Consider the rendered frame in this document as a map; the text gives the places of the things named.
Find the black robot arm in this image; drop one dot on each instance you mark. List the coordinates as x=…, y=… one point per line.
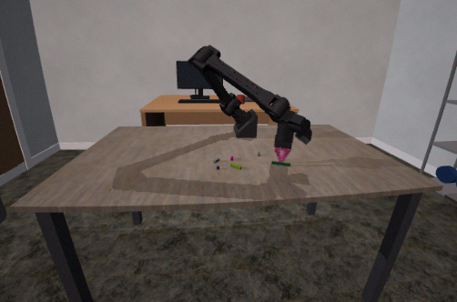
x=229, y=103

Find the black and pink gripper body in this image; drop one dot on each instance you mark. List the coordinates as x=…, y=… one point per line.
x=279, y=137

